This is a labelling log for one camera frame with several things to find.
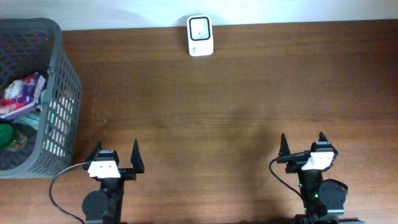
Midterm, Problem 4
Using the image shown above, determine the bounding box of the right black cable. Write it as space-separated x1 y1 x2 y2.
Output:
269 157 308 215

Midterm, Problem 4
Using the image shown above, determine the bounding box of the red purple tissue pack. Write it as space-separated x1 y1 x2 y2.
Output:
1 72 47 120

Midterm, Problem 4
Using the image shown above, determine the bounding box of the white barcode scanner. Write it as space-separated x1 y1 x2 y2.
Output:
187 15 214 57

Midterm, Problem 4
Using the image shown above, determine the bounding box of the left black cable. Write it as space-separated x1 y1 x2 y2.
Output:
49 161 91 224

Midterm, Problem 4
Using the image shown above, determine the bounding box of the green bottle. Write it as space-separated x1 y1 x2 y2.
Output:
1 123 28 152

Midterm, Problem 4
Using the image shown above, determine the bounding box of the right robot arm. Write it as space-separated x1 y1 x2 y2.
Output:
269 133 363 224

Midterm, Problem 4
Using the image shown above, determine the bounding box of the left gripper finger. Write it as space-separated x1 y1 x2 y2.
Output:
85 141 102 162
130 139 145 174

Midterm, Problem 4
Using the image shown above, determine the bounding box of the teal wipes packet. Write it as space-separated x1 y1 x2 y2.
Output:
13 111 40 131

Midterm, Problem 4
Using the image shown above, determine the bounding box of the grey plastic mesh basket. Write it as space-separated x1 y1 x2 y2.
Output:
1 18 83 179

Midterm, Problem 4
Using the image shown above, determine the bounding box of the black cable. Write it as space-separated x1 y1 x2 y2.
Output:
49 161 91 224
269 157 308 215

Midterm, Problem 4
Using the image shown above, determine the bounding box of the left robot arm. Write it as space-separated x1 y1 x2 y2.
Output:
81 141 145 224

